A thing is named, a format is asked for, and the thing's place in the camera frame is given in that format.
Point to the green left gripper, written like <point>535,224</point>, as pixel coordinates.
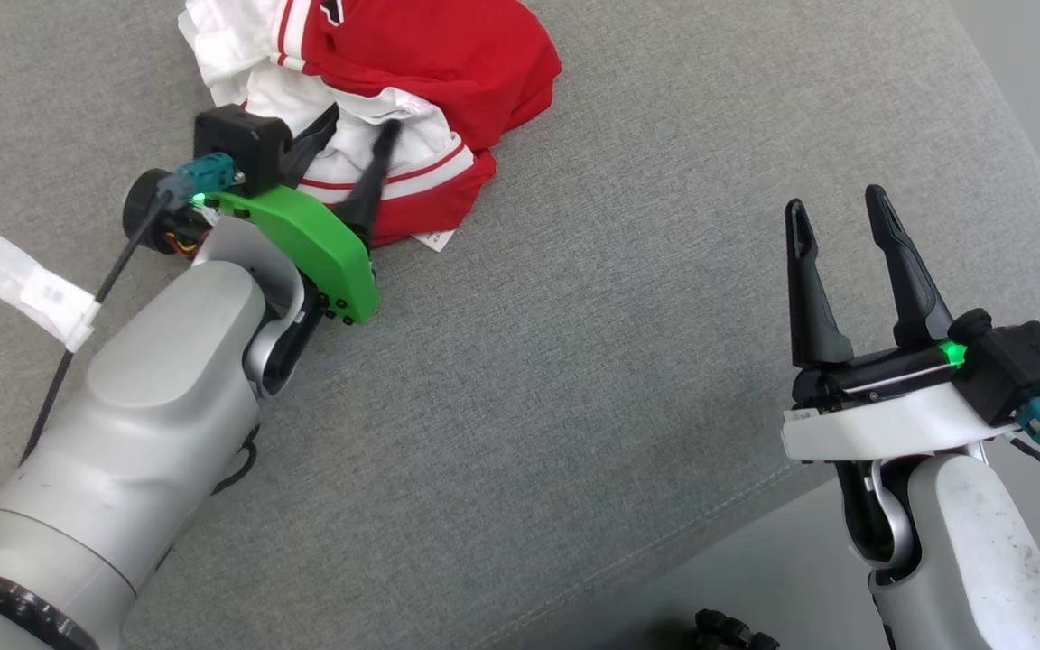
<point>321,244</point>

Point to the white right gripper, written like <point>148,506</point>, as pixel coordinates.
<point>890,424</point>

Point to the red and white jersey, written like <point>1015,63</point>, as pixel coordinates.
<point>457,63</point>

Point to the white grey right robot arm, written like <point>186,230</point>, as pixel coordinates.
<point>980,551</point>

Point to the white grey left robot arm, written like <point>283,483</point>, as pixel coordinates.
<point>132,433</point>

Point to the grey fabric sofa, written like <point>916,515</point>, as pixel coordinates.
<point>574,361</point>

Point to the black ribbed robot part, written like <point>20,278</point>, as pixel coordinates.
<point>732,630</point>

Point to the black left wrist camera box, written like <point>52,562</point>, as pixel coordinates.
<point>236,140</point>

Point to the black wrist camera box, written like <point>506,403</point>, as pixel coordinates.
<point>1021,366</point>
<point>236,140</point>

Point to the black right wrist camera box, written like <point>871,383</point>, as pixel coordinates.
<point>1021,366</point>

